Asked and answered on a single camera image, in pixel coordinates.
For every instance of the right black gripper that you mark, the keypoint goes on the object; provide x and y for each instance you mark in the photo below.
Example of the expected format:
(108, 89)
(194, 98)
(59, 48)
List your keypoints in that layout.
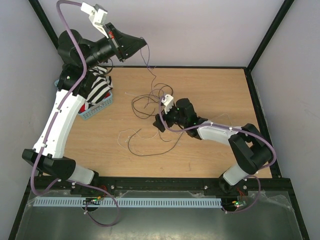
(158, 123)

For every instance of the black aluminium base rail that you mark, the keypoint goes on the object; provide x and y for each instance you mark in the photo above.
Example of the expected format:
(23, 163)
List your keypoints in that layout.
(210, 186)

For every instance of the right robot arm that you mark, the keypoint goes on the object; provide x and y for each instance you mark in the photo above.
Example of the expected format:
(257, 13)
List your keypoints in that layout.
(251, 151)

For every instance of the light blue slotted cable duct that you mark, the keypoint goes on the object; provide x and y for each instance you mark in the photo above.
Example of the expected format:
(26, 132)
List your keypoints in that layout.
(129, 202)

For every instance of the black white striped cloth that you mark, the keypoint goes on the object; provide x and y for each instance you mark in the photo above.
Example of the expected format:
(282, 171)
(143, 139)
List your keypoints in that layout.
(101, 86)

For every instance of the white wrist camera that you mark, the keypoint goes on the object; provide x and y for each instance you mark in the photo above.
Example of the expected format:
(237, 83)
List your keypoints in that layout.
(96, 14)
(168, 102)

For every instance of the light blue plastic basket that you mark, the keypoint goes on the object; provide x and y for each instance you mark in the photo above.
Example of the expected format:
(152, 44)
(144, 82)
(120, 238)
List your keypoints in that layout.
(66, 109)

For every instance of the red cloth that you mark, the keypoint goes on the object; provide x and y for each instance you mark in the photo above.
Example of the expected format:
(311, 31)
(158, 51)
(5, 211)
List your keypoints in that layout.
(87, 105)

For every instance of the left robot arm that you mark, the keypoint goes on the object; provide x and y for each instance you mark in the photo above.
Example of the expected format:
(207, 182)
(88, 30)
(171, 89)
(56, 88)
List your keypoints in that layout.
(79, 55)

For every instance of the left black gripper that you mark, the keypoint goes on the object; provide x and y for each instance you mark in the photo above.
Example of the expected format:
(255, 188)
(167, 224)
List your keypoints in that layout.
(124, 45)

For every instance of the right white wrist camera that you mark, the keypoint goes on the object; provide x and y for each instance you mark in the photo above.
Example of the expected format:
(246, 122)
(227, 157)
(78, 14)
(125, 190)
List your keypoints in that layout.
(168, 102)

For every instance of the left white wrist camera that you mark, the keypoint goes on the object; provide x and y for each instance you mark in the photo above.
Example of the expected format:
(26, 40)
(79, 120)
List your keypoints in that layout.
(96, 14)

